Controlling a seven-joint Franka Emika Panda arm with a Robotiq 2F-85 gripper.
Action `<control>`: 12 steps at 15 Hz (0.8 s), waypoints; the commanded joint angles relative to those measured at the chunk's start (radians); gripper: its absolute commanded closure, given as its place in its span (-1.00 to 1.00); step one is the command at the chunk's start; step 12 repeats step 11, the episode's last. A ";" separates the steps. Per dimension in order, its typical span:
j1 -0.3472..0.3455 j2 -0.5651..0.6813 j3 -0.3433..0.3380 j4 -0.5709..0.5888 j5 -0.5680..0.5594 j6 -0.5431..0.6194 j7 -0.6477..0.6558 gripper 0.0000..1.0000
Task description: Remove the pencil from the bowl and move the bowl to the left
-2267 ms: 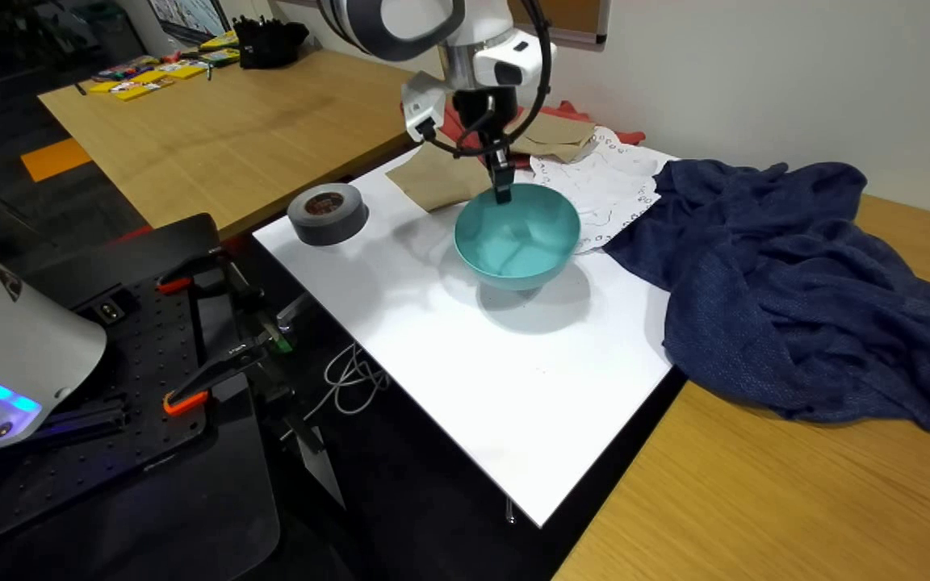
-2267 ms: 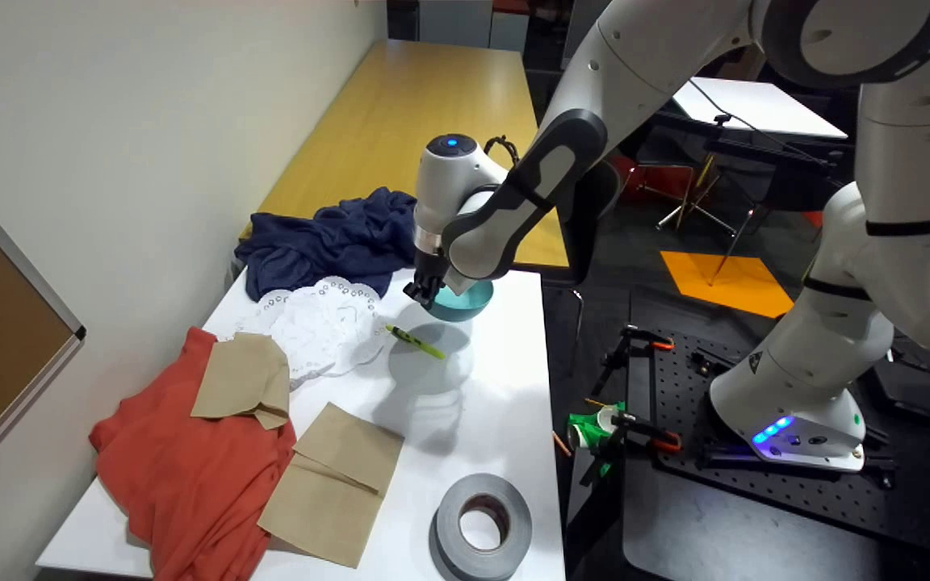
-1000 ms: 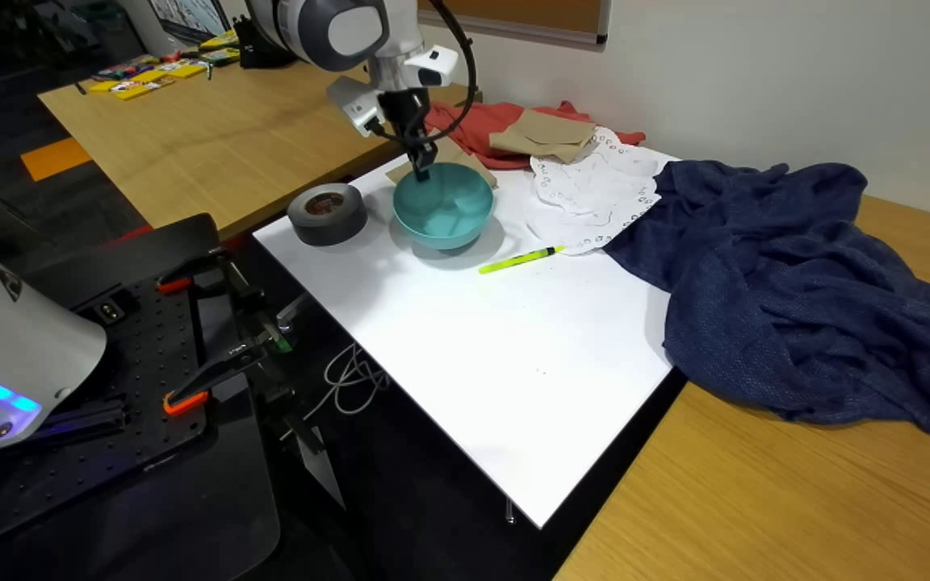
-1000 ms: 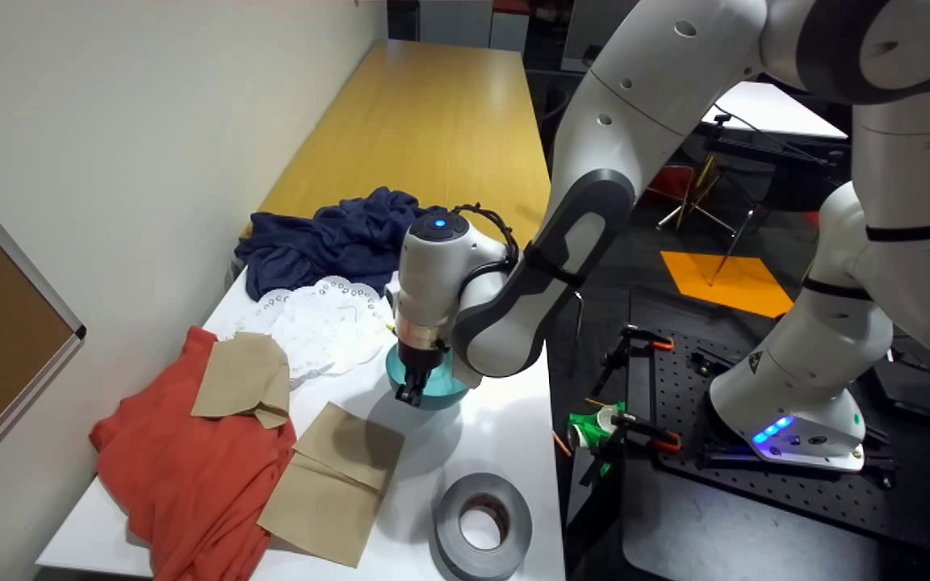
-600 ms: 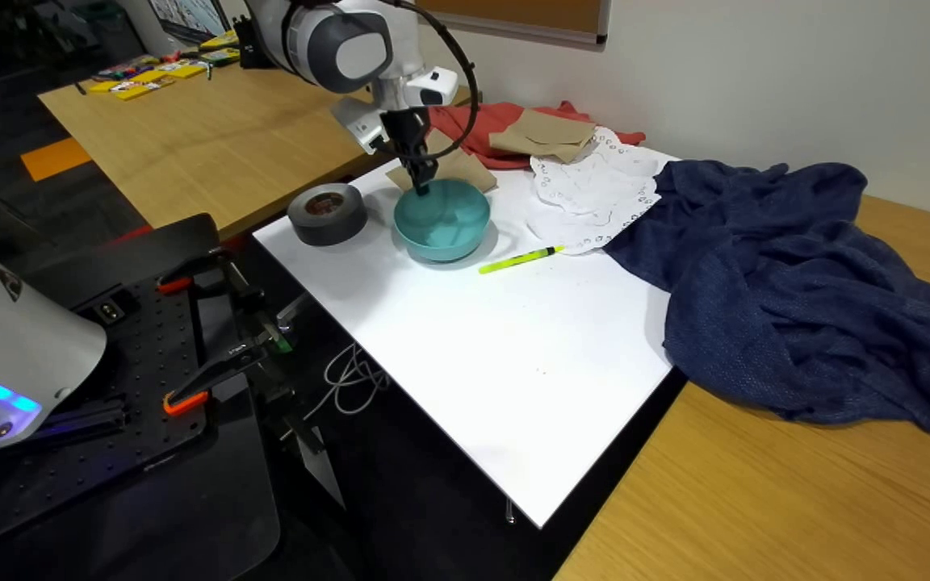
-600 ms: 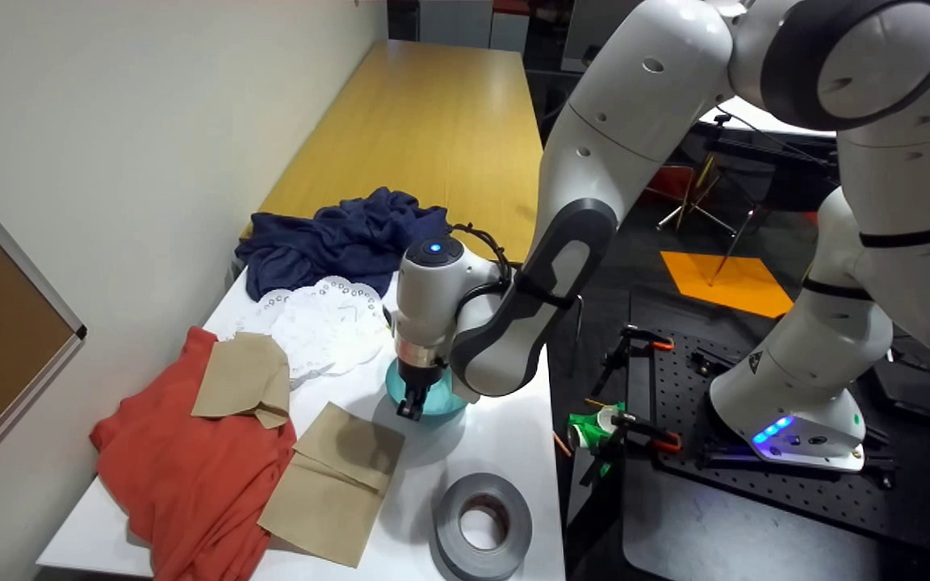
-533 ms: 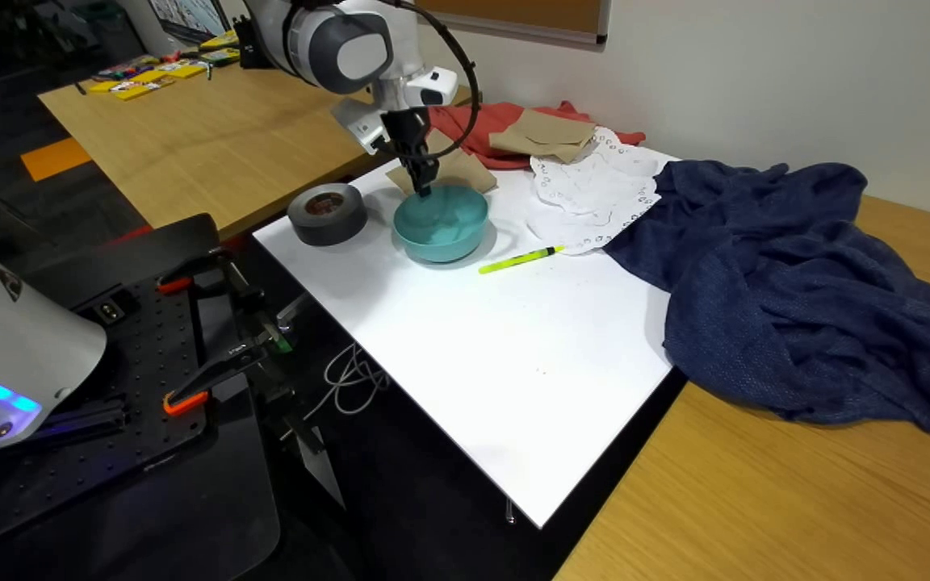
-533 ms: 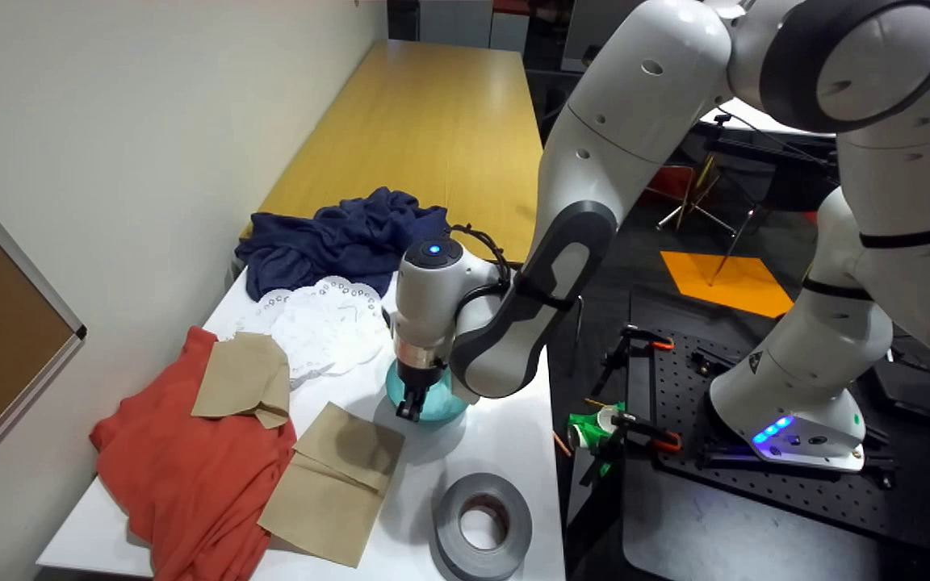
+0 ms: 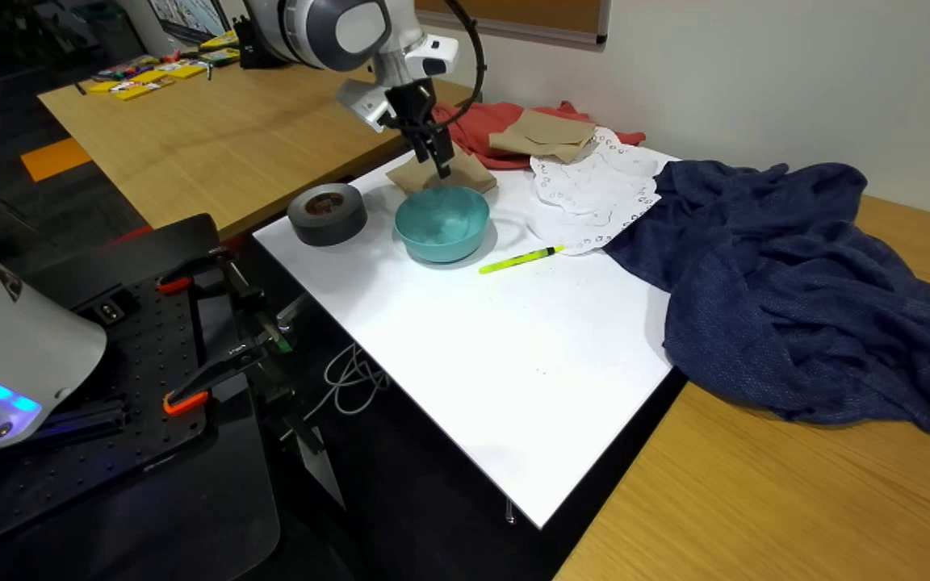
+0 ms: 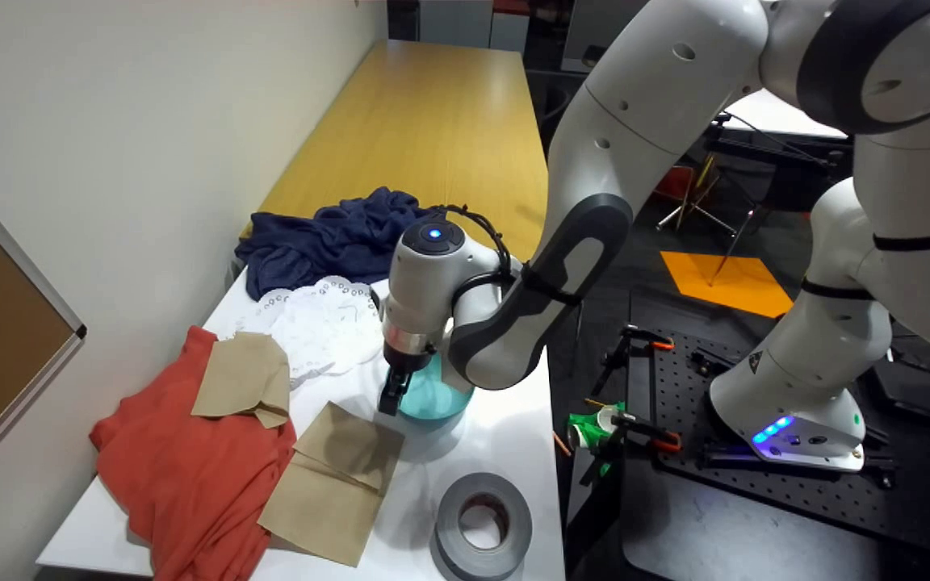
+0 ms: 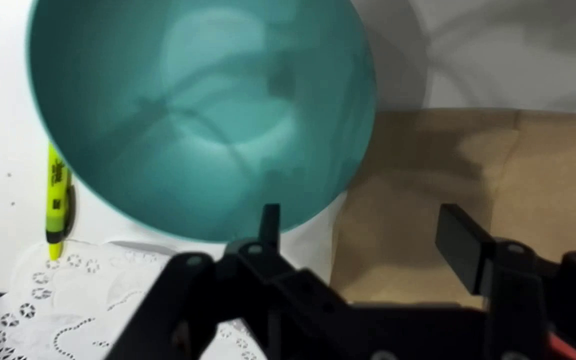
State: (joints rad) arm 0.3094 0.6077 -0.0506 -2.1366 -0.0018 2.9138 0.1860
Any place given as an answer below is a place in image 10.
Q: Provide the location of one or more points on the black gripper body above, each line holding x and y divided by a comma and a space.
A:
406, 354

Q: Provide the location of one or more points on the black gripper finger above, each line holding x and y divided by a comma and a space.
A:
391, 395

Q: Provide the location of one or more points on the teal bowl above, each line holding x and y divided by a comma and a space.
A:
435, 404

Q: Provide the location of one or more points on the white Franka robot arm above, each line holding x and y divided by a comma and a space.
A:
894, 214

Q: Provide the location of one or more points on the white lace doily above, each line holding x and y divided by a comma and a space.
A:
321, 323

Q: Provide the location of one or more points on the large brown paper piece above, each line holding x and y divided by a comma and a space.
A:
330, 486

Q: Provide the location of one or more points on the navy blue cloth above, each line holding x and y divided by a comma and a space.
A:
315, 243

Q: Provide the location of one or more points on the small brown paper piece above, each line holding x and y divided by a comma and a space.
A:
239, 377

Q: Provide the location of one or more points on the green clamp pad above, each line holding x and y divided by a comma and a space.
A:
592, 426

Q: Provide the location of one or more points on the orange-red cloth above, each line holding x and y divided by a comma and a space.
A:
192, 473

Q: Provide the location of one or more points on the long wooden table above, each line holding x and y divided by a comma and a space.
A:
420, 116

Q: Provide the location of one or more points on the orange floor mat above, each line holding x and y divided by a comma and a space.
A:
728, 282

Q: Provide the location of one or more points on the black tripod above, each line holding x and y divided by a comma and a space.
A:
714, 210

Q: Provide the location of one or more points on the white side table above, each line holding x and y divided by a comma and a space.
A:
784, 114

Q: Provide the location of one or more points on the grey duct tape roll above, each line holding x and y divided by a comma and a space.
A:
449, 533

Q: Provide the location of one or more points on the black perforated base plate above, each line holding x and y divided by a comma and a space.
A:
701, 473

